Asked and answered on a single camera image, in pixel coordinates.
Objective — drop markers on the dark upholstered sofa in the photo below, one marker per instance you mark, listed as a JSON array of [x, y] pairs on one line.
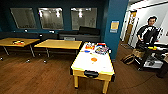
[[81, 35]]

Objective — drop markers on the grey rectangular panel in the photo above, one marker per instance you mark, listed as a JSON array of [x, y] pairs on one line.
[[69, 38]]

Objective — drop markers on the seated person dark shirt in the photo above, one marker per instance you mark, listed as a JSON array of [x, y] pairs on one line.
[[148, 33]]

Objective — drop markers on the colourful printed box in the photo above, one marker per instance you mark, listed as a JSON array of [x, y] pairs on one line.
[[102, 50]]

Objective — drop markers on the dark long wall bench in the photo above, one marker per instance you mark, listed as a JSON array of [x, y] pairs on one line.
[[30, 34]]

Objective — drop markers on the small red black object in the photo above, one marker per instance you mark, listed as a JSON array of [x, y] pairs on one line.
[[18, 42]]

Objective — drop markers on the orange snack packets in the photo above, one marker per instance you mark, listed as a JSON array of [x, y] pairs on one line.
[[90, 46]]

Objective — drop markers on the long wooden table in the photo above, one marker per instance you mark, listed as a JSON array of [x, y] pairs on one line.
[[16, 41], [58, 44]]

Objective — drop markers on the yellow wall sign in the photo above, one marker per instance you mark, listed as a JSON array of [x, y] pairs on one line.
[[114, 26]]

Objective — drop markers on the red flat packet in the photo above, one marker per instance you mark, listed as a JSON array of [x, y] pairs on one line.
[[101, 44]]

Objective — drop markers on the interior glass window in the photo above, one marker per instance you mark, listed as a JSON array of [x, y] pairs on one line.
[[23, 18], [84, 18], [51, 18]]

